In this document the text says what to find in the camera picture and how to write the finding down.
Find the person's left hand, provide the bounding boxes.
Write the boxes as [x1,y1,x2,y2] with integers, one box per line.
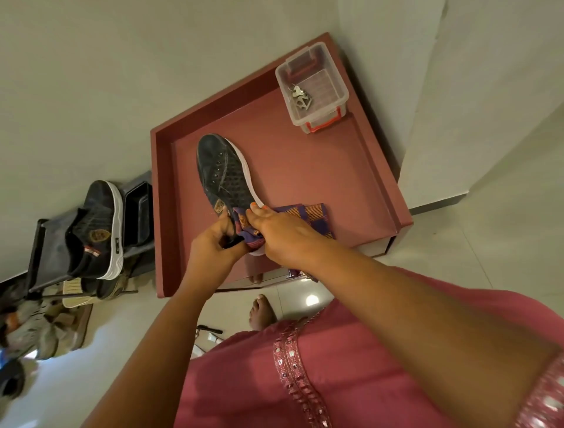
[190,210,249,285]

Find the person's right hand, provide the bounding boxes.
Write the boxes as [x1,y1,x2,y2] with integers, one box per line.
[245,203,334,275]

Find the purple and orange patterned cloth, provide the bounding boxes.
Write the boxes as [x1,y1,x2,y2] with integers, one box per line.
[229,203,335,253]

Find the black sneaker with white sole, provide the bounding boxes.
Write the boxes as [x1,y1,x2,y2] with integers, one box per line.
[196,133,266,257]
[65,180,124,281]

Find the person's right forearm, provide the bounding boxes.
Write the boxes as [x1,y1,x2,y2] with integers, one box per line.
[288,240,562,428]

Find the person's left forearm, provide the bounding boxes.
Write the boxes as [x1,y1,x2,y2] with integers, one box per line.
[81,265,223,428]

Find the maroon cabinet top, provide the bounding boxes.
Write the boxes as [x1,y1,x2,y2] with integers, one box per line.
[150,32,414,299]

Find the black plastic tray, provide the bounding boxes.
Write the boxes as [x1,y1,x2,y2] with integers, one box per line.
[121,181,153,248]

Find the person's foot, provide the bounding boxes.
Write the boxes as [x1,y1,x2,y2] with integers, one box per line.
[249,294,278,331]

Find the bunch of keys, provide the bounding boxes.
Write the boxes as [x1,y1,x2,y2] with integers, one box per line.
[288,85,313,111]

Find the clear plastic box red latches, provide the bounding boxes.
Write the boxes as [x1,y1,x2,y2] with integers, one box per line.
[275,42,350,134]

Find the beige sandal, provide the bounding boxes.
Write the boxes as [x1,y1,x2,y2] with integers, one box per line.
[61,279,102,309]

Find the black shoe rack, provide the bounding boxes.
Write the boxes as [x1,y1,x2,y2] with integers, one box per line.
[26,171,156,295]

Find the person's pink dress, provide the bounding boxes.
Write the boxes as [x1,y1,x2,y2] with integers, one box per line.
[174,267,564,428]

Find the pile of shoes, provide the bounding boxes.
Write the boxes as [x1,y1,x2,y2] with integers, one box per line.
[0,278,94,399]

